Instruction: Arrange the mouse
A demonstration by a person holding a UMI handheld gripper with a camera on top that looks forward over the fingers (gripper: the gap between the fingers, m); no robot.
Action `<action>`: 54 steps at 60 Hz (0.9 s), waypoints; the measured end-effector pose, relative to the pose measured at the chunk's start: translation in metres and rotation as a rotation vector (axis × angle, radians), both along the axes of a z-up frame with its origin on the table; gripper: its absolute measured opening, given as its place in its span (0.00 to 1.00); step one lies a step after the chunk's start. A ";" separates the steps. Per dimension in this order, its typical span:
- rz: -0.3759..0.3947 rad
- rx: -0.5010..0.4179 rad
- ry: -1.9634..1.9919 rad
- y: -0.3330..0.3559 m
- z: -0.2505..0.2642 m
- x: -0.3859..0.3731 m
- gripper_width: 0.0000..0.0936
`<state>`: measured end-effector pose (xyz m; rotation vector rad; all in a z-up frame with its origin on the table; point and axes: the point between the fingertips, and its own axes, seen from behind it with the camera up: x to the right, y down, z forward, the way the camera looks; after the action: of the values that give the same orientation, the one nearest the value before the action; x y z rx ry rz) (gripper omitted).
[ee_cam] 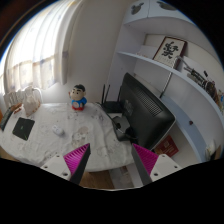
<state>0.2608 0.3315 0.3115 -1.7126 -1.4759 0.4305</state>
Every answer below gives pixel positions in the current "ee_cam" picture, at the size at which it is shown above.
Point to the white computer mouse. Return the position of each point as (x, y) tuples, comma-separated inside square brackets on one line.
[(57, 130)]

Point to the white patterned tablecloth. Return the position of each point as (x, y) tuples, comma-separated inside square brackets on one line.
[(91, 126)]

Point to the white bag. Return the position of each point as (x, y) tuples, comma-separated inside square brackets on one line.
[(30, 103)]

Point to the framed calligraphy picture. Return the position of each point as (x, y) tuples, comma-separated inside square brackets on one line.
[(169, 51)]

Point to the white sheer curtain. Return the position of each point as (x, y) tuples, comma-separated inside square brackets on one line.
[(38, 54)]

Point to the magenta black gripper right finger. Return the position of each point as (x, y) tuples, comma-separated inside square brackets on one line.
[(152, 167)]

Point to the dark book at table edge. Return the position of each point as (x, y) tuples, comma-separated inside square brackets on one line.
[(5, 118)]

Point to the black wifi router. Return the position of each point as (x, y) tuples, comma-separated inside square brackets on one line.
[(109, 106)]

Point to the red book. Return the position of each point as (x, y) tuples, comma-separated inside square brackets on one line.
[(167, 146)]

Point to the cartoon boy figurine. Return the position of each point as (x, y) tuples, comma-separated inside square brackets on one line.
[(77, 96)]

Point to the black computer monitor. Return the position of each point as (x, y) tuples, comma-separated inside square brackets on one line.
[(145, 119)]

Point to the white wall shelf unit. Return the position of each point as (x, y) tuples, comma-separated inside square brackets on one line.
[(145, 25)]

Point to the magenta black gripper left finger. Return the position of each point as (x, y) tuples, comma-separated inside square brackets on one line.
[(70, 166)]

